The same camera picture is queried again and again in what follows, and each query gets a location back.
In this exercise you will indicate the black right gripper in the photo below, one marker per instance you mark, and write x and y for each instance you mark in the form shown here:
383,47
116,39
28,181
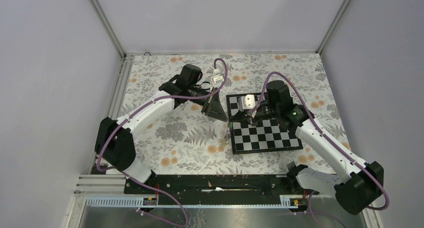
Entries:
241,117

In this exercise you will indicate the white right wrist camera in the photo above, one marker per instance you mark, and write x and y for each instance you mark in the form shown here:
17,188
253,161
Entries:
246,102

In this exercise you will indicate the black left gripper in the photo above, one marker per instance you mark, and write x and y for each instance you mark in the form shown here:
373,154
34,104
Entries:
212,106

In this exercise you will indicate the floral patterned table mat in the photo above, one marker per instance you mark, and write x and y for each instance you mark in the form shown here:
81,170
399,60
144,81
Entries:
185,141

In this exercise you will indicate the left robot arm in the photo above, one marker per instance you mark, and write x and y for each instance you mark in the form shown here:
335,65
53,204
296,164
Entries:
115,140

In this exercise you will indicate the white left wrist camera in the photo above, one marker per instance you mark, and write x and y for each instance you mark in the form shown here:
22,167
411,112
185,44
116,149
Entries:
216,79

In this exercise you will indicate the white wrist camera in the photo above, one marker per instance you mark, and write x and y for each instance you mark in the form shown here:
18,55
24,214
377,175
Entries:
246,102
216,79

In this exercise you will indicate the silver keyring with clips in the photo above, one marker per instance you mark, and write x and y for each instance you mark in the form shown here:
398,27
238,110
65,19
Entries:
228,132

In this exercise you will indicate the black white chessboard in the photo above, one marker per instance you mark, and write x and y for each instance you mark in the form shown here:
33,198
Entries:
266,136

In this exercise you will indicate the white slotted cable duct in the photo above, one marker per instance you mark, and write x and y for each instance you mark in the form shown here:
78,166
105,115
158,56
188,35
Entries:
152,202

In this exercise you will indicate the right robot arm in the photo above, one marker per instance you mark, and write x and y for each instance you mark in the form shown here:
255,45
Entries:
355,183

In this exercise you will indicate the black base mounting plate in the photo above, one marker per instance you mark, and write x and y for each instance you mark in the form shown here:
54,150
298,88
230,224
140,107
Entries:
218,187

